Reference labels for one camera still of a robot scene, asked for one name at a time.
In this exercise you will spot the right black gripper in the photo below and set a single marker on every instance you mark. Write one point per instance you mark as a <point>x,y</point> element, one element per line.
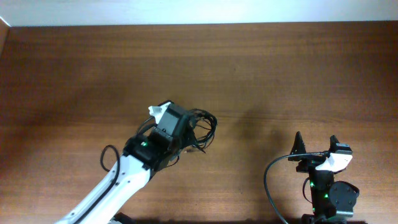
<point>310,162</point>

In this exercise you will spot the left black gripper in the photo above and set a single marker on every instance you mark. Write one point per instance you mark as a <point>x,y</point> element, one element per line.
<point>188,132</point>

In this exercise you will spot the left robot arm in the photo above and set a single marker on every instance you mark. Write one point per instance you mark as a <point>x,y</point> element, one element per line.
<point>146,153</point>

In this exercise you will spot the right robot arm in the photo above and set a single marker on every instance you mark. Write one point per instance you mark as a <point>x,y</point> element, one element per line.
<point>332,201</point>

